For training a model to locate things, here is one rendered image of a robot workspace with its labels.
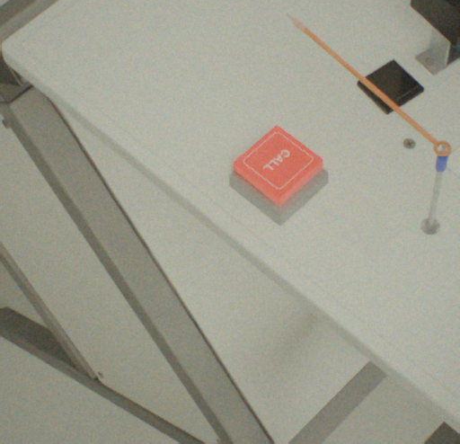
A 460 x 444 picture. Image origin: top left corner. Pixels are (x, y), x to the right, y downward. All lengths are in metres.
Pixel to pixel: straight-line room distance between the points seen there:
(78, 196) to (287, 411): 0.38
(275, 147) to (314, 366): 0.52
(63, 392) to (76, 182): 1.01
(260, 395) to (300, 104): 0.47
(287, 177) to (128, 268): 0.36
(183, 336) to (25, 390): 0.88
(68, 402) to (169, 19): 1.22
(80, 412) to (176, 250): 0.97
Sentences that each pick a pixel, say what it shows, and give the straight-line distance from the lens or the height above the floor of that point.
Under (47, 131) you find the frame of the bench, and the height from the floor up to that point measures 0.80.
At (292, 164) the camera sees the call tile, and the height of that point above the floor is 1.13.
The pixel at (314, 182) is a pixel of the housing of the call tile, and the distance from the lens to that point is 0.93.
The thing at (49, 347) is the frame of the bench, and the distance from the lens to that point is 1.86.
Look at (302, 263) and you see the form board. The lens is 0.91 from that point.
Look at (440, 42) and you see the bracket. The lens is 1.01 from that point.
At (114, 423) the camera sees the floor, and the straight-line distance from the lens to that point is 2.23.
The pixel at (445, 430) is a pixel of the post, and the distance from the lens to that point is 1.31.
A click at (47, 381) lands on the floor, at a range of 2.15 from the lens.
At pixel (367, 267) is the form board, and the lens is 0.91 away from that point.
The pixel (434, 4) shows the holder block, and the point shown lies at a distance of 0.97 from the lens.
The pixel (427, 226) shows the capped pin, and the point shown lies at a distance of 0.93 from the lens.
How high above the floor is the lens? 1.86
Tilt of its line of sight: 55 degrees down
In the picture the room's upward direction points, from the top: 105 degrees clockwise
